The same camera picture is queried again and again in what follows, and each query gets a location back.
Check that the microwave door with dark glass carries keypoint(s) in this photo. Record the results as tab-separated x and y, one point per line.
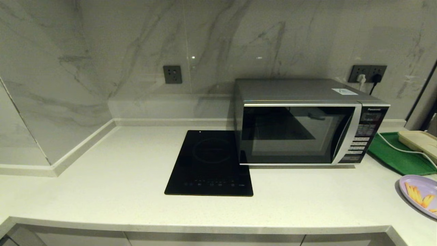
290	136

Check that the yellow french fries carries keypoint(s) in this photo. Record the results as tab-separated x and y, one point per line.
414	194

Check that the purple plate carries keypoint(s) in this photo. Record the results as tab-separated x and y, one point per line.
426	182

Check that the silver Panasonic microwave oven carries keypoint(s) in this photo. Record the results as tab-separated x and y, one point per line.
290	90

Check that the white sheet of paper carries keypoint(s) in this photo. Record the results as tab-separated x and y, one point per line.
344	91

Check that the black induction cooktop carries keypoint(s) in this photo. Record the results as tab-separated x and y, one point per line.
205	164

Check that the white power plug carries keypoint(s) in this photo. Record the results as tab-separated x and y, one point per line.
361	79

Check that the black power plug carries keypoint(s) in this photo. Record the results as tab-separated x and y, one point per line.
376	77

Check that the green plastic tray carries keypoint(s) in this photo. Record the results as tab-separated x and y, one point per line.
399	161

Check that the angled cabinet corner panel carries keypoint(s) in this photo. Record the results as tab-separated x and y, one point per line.
20	239

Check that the grey single wall socket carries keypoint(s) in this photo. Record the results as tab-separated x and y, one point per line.
172	74

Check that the grey double wall socket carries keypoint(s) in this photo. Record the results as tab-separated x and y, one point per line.
355	70

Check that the dark door frame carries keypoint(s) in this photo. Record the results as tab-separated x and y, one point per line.
433	114

